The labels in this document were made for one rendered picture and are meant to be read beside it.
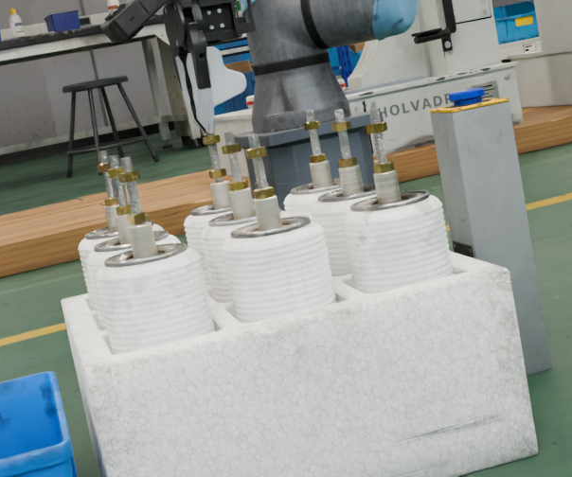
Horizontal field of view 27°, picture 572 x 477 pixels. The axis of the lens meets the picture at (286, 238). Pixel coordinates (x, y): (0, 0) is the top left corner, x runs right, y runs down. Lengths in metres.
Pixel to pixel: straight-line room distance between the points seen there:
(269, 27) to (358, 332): 0.79
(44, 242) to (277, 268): 2.03
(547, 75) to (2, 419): 3.04
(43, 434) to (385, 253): 0.45
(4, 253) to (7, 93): 6.53
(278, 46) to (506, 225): 0.55
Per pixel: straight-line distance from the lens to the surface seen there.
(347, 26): 1.71
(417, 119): 3.47
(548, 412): 1.26
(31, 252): 3.05
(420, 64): 3.67
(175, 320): 1.05
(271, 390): 1.04
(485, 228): 1.34
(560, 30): 4.02
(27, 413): 1.32
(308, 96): 1.74
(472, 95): 1.34
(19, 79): 9.55
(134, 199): 1.07
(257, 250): 1.06
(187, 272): 1.05
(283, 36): 1.75
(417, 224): 1.09
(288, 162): 1.72
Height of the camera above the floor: 0.40
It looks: 9 degrees down
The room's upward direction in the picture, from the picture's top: 11 degrees counter-clockwise
